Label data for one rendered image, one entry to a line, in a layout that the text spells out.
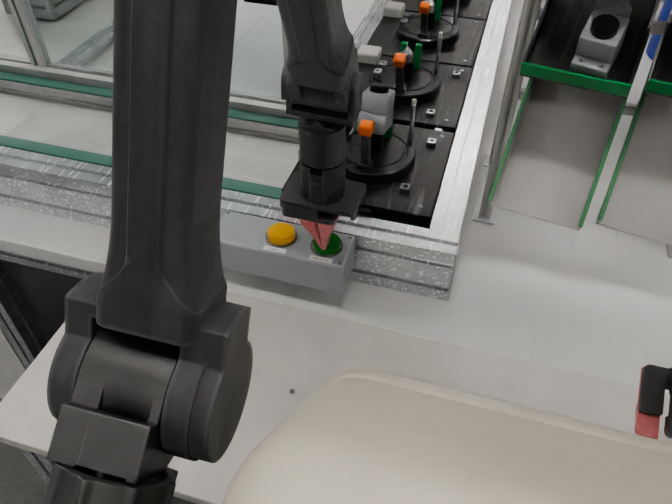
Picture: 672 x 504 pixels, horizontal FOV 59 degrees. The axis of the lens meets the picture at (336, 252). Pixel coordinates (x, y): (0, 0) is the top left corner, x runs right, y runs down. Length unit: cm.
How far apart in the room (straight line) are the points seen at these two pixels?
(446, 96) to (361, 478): 106
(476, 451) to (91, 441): 22
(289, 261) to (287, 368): 15
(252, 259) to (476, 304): 35
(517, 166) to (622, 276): 27
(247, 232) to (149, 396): 56
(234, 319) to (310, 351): 52
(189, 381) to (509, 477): 20
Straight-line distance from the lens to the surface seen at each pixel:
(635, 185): 95
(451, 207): 96
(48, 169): 112
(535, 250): 106
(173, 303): 33
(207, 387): 35
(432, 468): 20
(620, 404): 90
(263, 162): 111
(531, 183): 92
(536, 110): 94
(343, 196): 77
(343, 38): 62
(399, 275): 92
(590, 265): 106
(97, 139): 125
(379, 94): 95
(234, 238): 89
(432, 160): 102
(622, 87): 81
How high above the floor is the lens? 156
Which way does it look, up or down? 44 degrees down
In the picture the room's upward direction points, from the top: straight up
